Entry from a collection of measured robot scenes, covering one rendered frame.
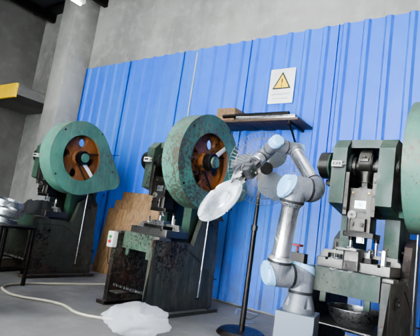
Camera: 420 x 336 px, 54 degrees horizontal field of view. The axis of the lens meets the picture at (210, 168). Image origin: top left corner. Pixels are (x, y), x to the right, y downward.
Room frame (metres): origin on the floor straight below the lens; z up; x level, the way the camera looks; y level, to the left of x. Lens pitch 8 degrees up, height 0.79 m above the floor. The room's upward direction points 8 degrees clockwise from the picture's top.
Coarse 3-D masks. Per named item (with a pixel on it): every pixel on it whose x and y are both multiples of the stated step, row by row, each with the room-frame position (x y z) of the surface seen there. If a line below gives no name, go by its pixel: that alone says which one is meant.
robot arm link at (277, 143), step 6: (270, 138) 2.21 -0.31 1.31; (276, 138) 2.17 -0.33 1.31; (282, 138) 2.19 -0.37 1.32; (270, 144) 2.19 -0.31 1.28; (276, 144) 2.16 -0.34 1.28; (282, 144) 2.17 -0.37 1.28; (288, 144) 2.21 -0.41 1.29; (264, 150) 2.26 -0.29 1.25; (270, 150) 2.22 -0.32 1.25; (276, 150) 2.21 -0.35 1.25; (282, 150) 2.21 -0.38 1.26
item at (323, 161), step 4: (320, 156) 2.81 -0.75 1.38; (324, 156) 2.79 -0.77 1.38; (328, 156) 2.78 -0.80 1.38; (320, 160) 2.79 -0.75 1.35; (324, 160) 2.78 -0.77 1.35; (320, 164) 2.79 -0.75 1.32; (324, 164) 2.77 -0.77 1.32; (320, 168) 2.80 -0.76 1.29; (324, 168) 2.78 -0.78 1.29; (320, 172) 2.81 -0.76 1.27; (324, 172) 2.79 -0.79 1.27; (324, 176) 2.82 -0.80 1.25; (328, 176) 2.80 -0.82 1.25; (328, 180) 2.91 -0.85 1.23; (328, 184) 2.90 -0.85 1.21
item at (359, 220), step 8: (352, 192) 2.65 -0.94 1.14; (360, 192) 2.63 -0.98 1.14; (368, 192) 2.60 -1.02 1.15; (352, 200) 2.65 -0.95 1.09; (360, 200) 2.62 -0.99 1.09; (368, 200) 2.59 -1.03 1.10; (352, 208) 2.65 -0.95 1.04; (360, 208) 2.62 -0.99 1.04; (368, 208) 2.59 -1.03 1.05; (352, 216) 2.64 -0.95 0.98; (360, 216) 2.62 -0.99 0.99; (368, 216) 2.59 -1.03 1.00; (352, 224) 2.60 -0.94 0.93; (360, 224) 2.57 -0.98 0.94; (368, 224) 2.59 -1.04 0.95; (368, 232) 2.58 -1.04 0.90
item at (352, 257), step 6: (348, 252) 2.56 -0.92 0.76; (354, 252) 2.54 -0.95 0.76; (360, 252) 2.53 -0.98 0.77; (366, 252) 2.56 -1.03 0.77; (348, 258) 2.55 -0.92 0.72; (354, 258) 2.53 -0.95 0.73; (360, 258) 2.54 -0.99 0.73; (348, 264) 2.55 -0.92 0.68; (354, 264) 2.53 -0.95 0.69; (354, 270) 2.53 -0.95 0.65
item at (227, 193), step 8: (224, 184) 2.25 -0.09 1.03; (232, 184) 2.19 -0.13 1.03; (216, 192) 2.24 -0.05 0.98; (224, 192) 2.17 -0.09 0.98; (232, 192) 2.13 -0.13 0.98; (240, 192) 2.07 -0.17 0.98; (208, 200) 2.24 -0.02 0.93; (216, 200) 2.17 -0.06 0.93; (224, 200) 2.11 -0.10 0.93; (232, 200) 2.07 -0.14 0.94; (200, 208) 2.24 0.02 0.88; (208, 208) 2.18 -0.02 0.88; (216, 208) 2.12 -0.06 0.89; (224, 208) 2.07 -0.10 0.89; (208, 216) 2.12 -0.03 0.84; (216, 216) 2.07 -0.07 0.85
